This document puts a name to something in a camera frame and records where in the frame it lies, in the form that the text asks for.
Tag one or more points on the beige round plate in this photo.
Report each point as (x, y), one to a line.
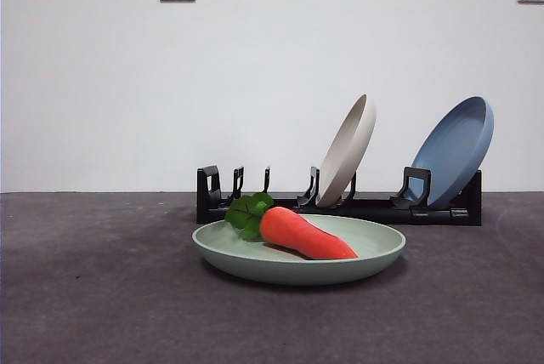
(348, 155)

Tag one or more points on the pale green round plate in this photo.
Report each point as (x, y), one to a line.
(297, 272)

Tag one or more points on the orange carrot with green leaves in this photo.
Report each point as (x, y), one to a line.
(306, 240)

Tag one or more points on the black plate rack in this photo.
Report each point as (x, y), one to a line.
(382, 211)

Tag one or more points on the blue round plate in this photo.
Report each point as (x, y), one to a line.
(452, 155)

